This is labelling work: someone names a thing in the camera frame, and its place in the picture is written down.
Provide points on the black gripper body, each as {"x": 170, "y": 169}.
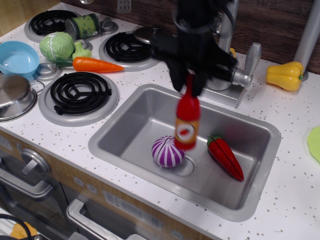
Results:
{"x": 192, "y": 49}

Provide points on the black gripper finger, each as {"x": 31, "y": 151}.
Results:
{"x": 201, "y": 76}
{"x": 178, "y": 73}

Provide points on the red ketchup bottle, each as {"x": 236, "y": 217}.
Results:
{"x": 188, "y": 113}

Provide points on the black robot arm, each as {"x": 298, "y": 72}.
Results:
{"x": 201, "y": 12}

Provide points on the grey toy sink basin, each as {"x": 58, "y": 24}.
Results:
{"x": 127, "y": 137}

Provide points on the silver toy faucet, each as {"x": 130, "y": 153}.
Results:
{"x": 230, "y": 92}

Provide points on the steel pot lid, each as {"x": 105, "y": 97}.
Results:
{"x": 145, "y": 34}

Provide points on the back right black burner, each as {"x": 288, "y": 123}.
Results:
{"x": 125, "y": 50}

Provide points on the red toy chili pepper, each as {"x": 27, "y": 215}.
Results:
{"x": 222, "y": 152}

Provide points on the purple white toy onion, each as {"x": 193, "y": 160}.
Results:
{"x": 165, "y": 153}

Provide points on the grey burner knob back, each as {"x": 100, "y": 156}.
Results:
{"x": 108, "y": 26}

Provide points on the yellow toy bell pepper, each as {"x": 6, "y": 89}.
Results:
{"x": 287, "y": 76}

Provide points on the orange toy carrot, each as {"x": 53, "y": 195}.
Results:
{"x": 87, "y": 64}

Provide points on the green toy broccoli piece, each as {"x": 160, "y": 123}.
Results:
{"x": 80, "y": 51}

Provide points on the front black stove burner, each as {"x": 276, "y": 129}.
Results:
{"x": 78, "y": 99}

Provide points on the green label toy can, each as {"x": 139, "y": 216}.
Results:
{"x": 83, "y": 27}

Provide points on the grey vertical pole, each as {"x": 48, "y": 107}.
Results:
{"x": 309, "y": 37}

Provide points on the green toy cabbage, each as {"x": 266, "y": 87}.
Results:
{"x": 57, "y": 45}

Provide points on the light green plate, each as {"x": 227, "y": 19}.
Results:
{"x": 313, "y": 142}

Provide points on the grey round stove cap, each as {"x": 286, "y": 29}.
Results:
{"x": 47, "y": 72}

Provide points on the back left black burner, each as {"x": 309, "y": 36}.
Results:
{"x": 47, "y": 22}

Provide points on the light blue plastic bowl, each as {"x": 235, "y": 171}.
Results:
{"x": 18, "y": 58}

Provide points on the stainless steel pot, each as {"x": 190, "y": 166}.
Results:
{"x": 17, "y": 97}

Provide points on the grey stove knob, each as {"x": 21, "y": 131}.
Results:
{"x": 34, "y": 163}

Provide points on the black basket with yellow item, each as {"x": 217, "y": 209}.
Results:
{"x": 12, "y": 228}

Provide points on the grey lower drawer handle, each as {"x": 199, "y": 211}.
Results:
{"x": 100, "y": 224}

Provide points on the grey oven door handle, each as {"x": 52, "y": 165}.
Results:
{"x": 39, "y": 192}

